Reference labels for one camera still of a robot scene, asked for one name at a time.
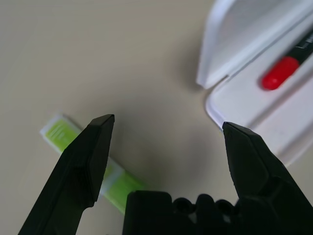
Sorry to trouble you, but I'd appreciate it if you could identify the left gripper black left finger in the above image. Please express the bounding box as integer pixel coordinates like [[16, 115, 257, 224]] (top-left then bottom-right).
[[18, 114, 115, 235]]

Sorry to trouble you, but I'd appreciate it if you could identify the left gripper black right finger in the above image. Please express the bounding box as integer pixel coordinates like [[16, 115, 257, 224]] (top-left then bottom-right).
[[222, 121, 313, 235]]

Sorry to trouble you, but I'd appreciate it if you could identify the white plastic pencil case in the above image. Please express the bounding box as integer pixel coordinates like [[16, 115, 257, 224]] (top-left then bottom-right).
[[196, 0, 313, 167]]

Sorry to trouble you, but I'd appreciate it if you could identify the red and black marker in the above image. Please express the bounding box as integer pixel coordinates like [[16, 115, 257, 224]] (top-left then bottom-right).
[[260, 31, 313, 91]]

